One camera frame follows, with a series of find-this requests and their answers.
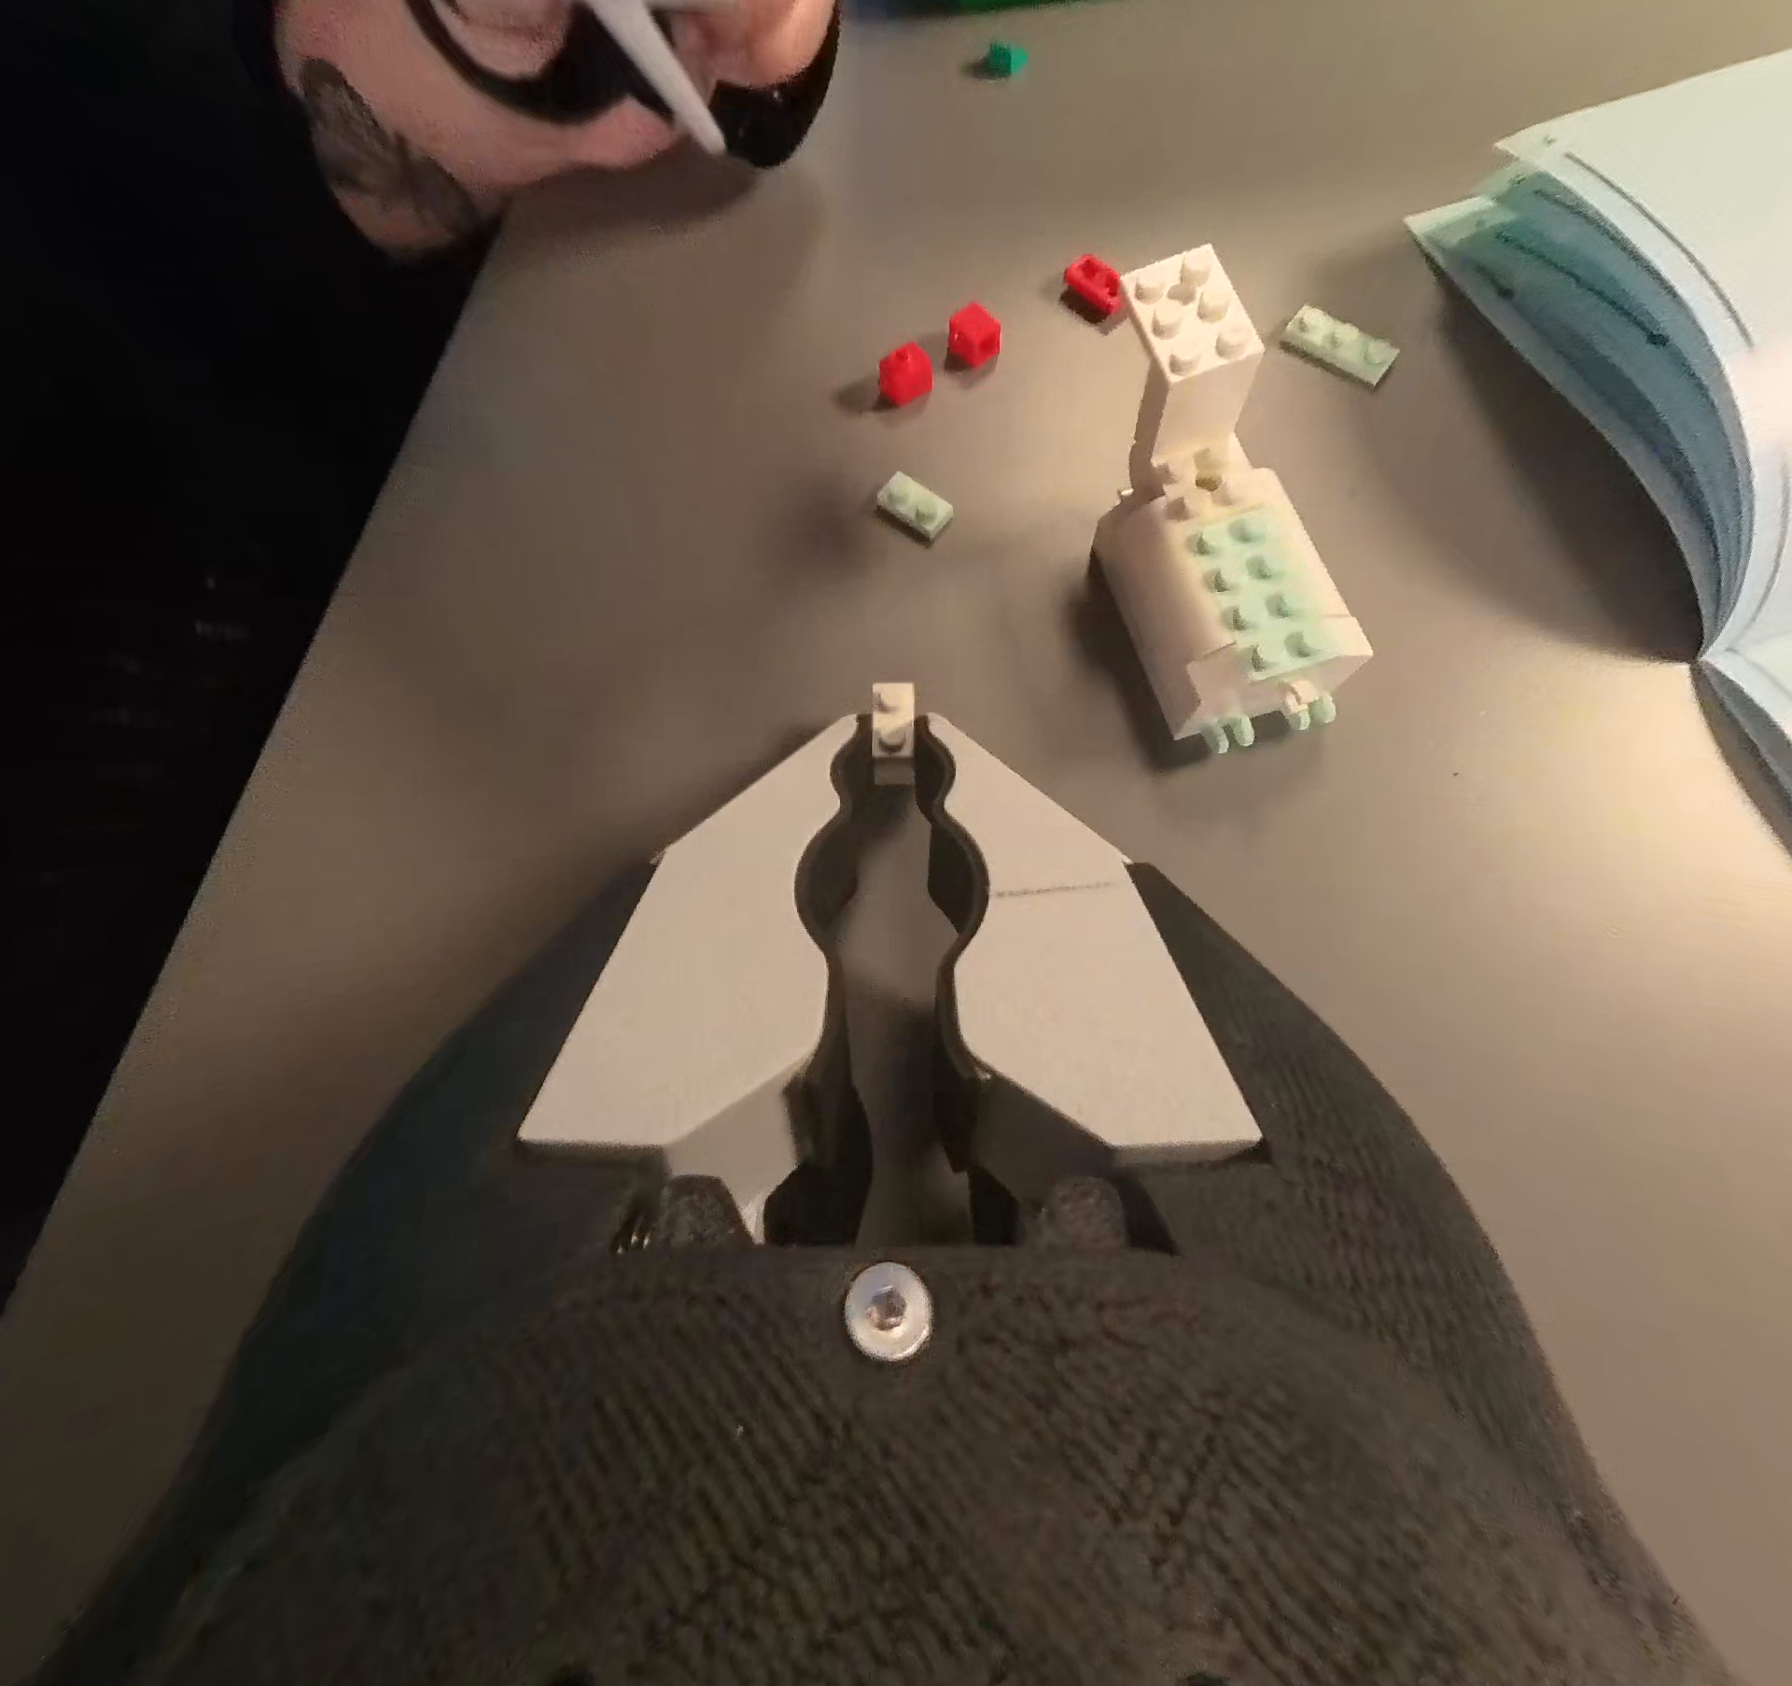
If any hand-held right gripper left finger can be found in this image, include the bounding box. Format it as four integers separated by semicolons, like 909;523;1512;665
517;712;884;1248

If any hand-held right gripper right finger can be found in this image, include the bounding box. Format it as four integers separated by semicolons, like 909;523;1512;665
909;718;1263;1248

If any white and mint lego model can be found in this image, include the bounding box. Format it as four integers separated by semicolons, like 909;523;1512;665
1088;247;1377;753

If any long mint lego plate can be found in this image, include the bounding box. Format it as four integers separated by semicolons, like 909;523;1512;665
1280;303;1401;389

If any lego instruction booklet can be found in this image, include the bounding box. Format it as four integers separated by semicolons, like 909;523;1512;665
1403;47;1792;863

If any person's left hand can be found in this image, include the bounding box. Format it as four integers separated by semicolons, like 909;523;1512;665
272;0;841;253

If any person's black sweater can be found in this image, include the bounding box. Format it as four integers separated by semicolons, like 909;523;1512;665
0;0;485;1311

